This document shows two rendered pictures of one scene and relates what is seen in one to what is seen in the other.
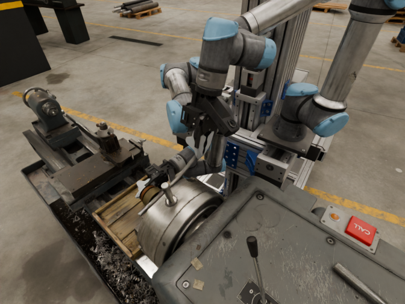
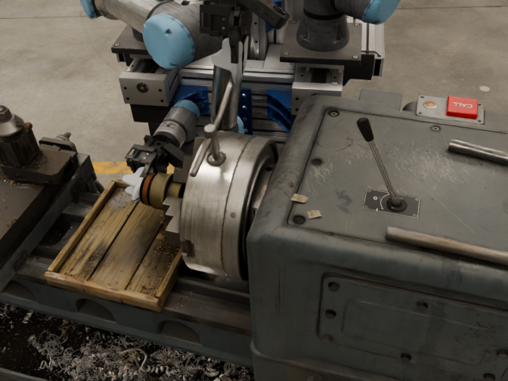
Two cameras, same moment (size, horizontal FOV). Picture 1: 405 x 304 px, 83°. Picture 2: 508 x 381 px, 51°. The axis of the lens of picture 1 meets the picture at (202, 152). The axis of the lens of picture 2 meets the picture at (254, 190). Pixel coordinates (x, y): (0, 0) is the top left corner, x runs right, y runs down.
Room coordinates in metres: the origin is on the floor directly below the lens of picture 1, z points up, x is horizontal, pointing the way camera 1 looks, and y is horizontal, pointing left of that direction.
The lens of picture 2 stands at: (-0.37, 0.35, 1.92)
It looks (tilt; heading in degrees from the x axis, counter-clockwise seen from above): 44 degrees down; 337
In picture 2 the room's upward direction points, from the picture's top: 3 degrees counter-clockwise
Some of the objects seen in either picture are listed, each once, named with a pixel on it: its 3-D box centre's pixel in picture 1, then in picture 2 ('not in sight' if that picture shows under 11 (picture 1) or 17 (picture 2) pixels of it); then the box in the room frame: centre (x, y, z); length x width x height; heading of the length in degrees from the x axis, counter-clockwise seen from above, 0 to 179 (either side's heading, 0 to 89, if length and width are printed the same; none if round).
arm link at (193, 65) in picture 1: (200, 72); not in sight; (1.12, 0.01, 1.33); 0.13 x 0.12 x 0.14; 102
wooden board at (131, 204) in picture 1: (144, 209); (134, 237); (0.61, 0.28, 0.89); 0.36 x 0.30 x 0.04; 139
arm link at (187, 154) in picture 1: (188, 155); (181, 121); (0.78, 0.06, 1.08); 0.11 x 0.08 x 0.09; 138
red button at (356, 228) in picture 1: (360, 230); (461, 109); (0.30, -0.41, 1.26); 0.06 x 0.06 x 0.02; 49
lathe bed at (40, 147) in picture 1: (109, 185); (31, 240); (0.84, 0.54, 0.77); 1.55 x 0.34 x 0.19; 49
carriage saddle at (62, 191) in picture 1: (100, 167); (4, 206); (0.87, 0.57, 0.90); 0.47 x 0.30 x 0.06; 139
